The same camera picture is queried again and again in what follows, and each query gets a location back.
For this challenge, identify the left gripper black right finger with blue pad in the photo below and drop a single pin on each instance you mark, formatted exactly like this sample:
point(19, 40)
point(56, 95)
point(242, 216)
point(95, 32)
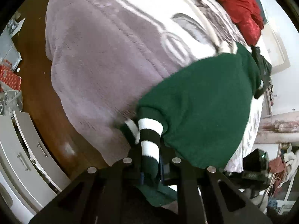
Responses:
point(207, 196)

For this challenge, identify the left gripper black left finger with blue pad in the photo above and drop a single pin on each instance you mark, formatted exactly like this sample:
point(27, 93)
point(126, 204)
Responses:
point(97, 197)

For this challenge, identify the green white varsity jacket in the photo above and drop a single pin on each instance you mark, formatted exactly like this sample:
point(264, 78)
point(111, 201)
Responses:
point(200, 113)

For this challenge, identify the pink garment on sill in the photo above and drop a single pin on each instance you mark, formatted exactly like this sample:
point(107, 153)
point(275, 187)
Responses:
point(276, 165)

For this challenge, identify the pink floral curtain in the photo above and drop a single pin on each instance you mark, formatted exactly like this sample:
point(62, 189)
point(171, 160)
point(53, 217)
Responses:
point(280, 128)

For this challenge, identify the white drawer cabinet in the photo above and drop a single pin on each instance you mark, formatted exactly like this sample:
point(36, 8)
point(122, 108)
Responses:
point(30, 177)

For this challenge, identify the black leather garment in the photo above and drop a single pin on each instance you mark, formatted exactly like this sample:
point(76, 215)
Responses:
point(265, 69)

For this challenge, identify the beige bed headboard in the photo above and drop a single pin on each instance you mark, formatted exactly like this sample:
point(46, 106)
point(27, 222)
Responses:
point(273, 49)

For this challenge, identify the floral purple bed blanket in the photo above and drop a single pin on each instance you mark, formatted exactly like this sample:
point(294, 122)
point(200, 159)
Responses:
point(107, 53)

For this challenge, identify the red quilted comforter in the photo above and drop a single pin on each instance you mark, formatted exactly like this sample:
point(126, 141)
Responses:
point(246, 14)

